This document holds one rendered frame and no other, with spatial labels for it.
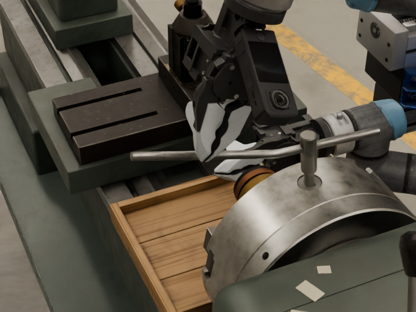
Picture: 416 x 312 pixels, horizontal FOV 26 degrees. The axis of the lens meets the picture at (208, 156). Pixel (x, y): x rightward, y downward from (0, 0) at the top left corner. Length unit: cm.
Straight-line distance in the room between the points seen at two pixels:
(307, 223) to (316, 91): 241
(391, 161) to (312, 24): 240
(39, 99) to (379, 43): 72
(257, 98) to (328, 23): 306
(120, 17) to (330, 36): 183
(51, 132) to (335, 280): 92
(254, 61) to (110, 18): 127
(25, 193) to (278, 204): 119
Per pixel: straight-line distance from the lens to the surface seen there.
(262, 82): 99
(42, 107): 194
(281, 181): 125
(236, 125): 108
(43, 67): 218
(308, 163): 121
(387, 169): 166
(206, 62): 105
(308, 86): 362
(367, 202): 123
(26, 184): 235
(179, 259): 162
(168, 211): 172
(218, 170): 150
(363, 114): 160
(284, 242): 119
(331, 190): 124
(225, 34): 105
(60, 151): 181
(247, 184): 143
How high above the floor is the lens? 205
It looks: 39 degrees down
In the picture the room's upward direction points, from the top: straight up
